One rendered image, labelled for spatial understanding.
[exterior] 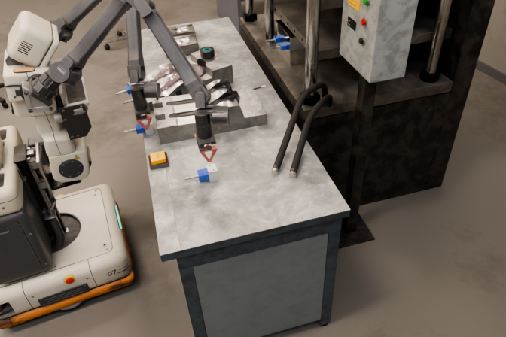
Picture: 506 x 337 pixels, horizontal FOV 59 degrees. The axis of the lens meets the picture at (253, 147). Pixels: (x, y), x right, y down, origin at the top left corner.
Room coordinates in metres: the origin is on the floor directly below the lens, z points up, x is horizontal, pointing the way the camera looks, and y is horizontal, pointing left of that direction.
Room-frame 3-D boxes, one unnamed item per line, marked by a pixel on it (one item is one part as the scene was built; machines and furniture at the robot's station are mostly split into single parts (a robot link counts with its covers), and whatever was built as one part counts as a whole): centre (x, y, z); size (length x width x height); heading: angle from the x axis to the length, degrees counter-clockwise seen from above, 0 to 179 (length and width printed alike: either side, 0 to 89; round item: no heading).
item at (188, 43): (2.56, 0.41, 0.83); 0.20 x 0.15 x 0.07; 104
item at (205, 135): (1.36, 0.18, 1.04); 0.10 x 0.07 x 0.07; 13
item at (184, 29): (2.76, 0.43, 0.83); 0.17 x 0.13 x 0.06; 104
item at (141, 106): (1.71, 0.49, 0.96); 0.10 x 0.07 x 0.07; 16
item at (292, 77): (2.57, -0.52, 0.75); 1.30 x 0.84 x 0.06; 14
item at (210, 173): (1.35, 0.21, 0.83); 0.13 x 0.05 x 0.05; 104
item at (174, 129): (1.78, 0.20, 0.87); 0.50 x 0.26 x 0.14; 104
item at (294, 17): (2.58, -0.56, 1.01); 1.10 x 0.74 x 0.05; 14
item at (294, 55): (2.50, -0.45, 0.87); 0.50 x 0.27 x 0.17; 104
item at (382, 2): (1.74, -0.53, 0.73); 0.30 x 0.22 x 1.47; 14
